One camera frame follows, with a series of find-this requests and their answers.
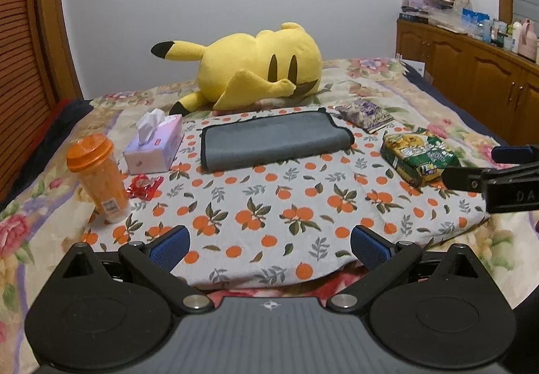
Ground purple and grey towel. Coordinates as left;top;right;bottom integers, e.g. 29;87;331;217
200;109;354;172

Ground orange print white cloth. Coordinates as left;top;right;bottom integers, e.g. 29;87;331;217
82;118;487;289

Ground red candy wrapper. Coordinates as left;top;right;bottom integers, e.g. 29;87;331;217
127;174;163;201

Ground brown wooden sideboard cabinet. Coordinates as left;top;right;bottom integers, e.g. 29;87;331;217
395;19;538;145

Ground green snack bag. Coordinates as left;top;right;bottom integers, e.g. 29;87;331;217
380;128;461;187

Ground orange plastic cup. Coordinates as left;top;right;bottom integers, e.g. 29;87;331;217
67;133;129;223

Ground pink tissue box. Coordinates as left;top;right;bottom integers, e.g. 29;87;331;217
123;109;184;175

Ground floral bed blanket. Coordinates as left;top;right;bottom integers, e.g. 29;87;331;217
1;82;538;373

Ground purple patterned snack packet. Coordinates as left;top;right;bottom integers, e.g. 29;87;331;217
335;99;393;134

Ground white paper sheet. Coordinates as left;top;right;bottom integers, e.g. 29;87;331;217
399;59;426;77

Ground white lotion bottle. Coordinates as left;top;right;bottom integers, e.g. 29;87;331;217
512;21;522;54

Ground blue plastic bottle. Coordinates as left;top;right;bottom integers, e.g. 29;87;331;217
482;19;492;43

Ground blue tissue pack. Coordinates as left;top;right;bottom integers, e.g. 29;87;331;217
462;7;490;29

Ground stack of books and papers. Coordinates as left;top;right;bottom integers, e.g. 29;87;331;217
399;0;457;25

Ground yellow Pikachu plush toy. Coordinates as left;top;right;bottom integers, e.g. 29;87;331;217
151;22;322;116

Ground brown slatted wardrobe door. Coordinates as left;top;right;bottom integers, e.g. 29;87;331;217
1;0;82;196

